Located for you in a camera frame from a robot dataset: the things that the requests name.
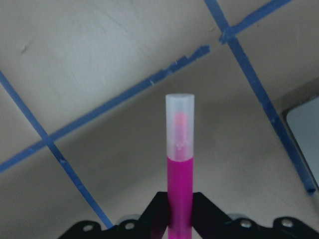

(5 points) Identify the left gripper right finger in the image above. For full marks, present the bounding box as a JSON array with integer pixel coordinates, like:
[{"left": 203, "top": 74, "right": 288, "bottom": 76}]
[{"left": 191, "top": 192, "right": 319, "bottom": 239}]

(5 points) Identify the silver laptop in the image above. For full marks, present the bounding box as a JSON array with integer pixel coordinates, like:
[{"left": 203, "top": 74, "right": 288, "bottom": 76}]
[{"left": 284, "top": 96, "right": 319, "bottom": 190}]

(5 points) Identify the pink marker pen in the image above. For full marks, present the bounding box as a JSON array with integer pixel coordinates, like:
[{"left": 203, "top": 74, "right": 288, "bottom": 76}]
[{"left": 165, "top": 94, "right": 194, "bottom": 239}]

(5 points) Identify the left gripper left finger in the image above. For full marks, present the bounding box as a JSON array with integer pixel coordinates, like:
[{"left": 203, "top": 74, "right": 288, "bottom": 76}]
[{"left": 60, "top": 192, "right": 169, "bottom": 239}]

